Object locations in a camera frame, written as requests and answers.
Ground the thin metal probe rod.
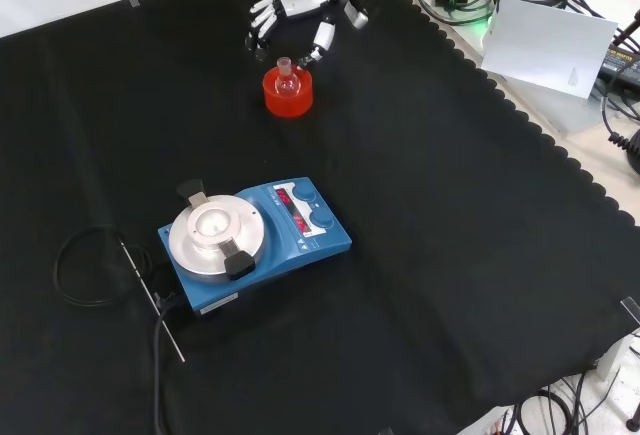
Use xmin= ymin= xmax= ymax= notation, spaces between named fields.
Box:
xmin=117 ymin=233 xmax=187 ymax=363

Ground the black power adapter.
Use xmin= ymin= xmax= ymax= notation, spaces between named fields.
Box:
xmin=597 ymin=40 xmax=640 ymax=87

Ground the pale board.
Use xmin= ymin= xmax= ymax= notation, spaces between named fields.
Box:
xmin=479 ymin=0 xmax=620 ymax=101

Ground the black heater power cable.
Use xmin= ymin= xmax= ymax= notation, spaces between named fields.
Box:
xmin=53 ymin=224 xmax=177 ymax=435

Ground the red round flask stand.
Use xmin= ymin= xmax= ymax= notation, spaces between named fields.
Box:
xmin=262 ymin=65 xmax=315 ymax=119

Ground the black coiled cable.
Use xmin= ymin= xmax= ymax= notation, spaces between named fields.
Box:
xmin=599 ymin=74 xmax=640 ymax=177

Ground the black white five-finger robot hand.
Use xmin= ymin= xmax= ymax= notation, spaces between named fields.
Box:
xmin=244 ymin=0 xmax=371 ymax=69

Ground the black cable bundle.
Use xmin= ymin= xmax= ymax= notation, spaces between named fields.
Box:
xmin=492 ymin=334 xmax=640 ymax=435

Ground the blue base heater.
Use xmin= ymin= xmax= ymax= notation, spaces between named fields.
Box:
xmin=157 ymin=176 xmax=353 ymax=322

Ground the clear glass round-bottom flask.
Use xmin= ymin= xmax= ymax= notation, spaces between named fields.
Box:
xmin=273 ymin=56 xmax=301 ymax=98

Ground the black bench cloth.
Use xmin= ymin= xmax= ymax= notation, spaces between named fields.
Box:
xmin=0 ymin=0 xmax=640 ymax=435

